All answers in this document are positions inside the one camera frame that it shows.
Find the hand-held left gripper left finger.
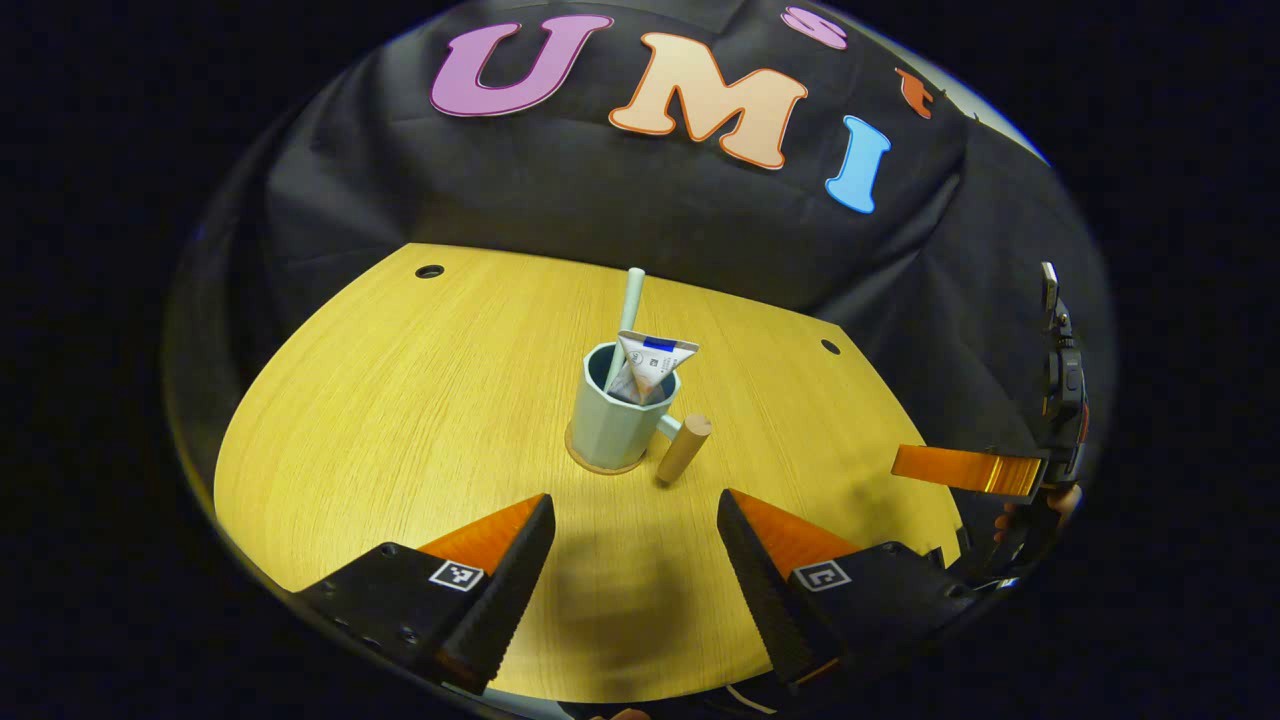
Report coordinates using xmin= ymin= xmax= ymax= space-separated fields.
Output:
xmin=292 ymin=493 xmax=557 ymax=696

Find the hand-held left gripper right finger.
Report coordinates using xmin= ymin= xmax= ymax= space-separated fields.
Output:
xmin=716 ymin=488 xmax=976 ymax=693

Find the round cork coaster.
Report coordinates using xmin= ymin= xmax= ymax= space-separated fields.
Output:
xmin=565 ymin=424 xmax=652 ymax=477

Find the pale blue cup wooden handle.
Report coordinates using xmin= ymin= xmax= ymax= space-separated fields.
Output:
xmin=570 ymin=342 xmax=713 ymax=487

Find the white toothpaste tube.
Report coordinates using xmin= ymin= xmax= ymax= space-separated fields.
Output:
xmin=607 ymin=331 xmax=700 ymax=407

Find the pale green toothbrush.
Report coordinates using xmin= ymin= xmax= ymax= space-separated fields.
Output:
xmin=603 ymin=267 xmax=647 ymax=392

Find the wooden desktop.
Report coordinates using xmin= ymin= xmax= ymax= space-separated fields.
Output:
xmin=213 ymin=243 xmax=966 ymax=704

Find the black backdrop cloth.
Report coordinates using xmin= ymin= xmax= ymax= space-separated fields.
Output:
xmin=165 ymin=0 xmax=1116 ymax=521

